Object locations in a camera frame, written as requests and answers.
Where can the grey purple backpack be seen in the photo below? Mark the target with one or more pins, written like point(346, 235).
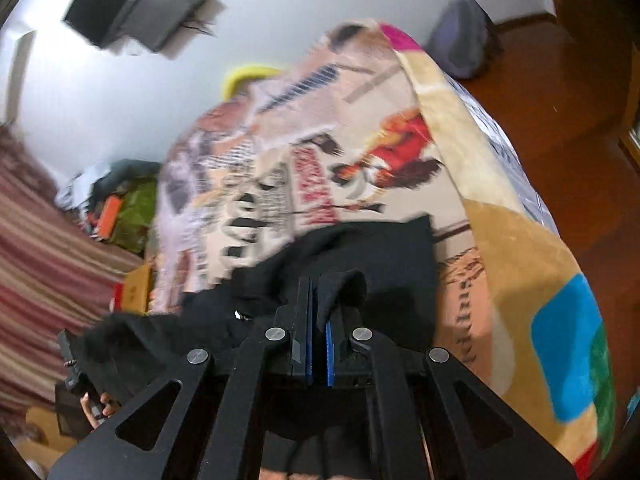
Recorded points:
point(462, 35)

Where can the wooden lap desk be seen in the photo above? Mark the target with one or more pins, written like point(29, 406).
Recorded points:
point(137, 287)

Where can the dark green jacket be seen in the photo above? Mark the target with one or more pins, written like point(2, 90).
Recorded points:
point(130, 172)

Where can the person's left hand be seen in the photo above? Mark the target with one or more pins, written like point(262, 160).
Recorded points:
point(95, 407)

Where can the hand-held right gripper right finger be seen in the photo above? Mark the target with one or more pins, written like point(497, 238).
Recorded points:
point(330, 355)

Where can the red box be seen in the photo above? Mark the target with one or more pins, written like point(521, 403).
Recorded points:
point(118, 297)

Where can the yellow pillow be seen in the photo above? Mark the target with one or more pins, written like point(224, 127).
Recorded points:
point(247, 77)

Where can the small black wall monitor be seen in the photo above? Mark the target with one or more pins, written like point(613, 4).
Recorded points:
point(167, 10)

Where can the black zip hoodie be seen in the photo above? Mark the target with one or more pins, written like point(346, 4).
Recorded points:
point(360, 255)

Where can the orange box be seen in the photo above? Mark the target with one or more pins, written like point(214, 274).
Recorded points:
point(110, 215)

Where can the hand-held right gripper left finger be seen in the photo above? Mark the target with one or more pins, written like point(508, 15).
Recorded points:
point(309, 360)

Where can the striped brown curtain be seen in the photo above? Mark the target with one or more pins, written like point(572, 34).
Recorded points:
point(45, 270)

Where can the black wall television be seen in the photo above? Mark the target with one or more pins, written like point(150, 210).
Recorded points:
point(105, 5)

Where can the white air conditioner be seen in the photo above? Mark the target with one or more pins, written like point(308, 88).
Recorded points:
point(20, 75)

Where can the newspaper print blanket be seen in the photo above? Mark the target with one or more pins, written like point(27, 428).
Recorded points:
point(500, 240)

